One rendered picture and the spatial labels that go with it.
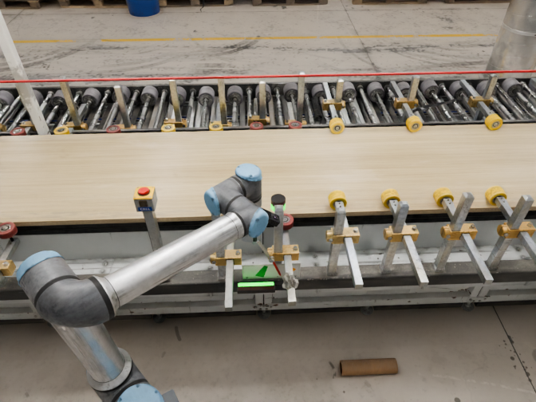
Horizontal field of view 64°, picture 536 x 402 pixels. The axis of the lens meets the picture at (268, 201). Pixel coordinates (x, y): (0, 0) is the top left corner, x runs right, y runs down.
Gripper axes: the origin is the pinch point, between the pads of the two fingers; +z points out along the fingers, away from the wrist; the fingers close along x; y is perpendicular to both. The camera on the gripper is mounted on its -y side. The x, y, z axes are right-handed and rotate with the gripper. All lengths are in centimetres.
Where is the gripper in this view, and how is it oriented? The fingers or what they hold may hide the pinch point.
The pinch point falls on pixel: (255, 242)
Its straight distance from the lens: 171.0
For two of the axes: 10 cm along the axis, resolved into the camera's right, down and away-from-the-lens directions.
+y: -10.0, 0.2, -0.4
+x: 0.5, 6.7, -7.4
